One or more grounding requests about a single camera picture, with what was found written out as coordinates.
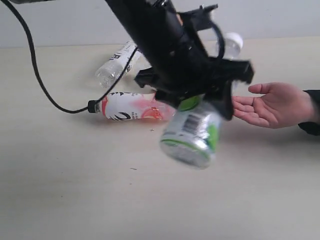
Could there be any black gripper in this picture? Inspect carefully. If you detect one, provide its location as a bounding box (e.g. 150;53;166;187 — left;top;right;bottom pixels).
134;46;254;121

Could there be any black cable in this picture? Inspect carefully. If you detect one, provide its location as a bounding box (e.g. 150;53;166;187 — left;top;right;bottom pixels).
4;0;141;115

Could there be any pink label bottle black cap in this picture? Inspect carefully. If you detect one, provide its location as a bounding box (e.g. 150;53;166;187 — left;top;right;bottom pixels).
88;91;176;121

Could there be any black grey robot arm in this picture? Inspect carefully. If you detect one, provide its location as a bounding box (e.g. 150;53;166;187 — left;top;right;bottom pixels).
107;0;254;120

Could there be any person's open hand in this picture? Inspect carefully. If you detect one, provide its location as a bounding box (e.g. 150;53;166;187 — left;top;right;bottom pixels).
232;82;312;129

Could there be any clear bottle white blue label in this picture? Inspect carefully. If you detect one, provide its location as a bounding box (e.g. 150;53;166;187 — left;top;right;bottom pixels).
95;40;137;89

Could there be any black sleeved forearm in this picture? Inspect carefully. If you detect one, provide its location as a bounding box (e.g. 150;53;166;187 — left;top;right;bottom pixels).
298;89;320;136

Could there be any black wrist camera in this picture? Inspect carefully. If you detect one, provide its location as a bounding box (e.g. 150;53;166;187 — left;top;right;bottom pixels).
178;4;219;32

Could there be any green lime label bottle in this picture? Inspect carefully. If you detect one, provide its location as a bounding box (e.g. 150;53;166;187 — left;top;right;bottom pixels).
159;96;223;169

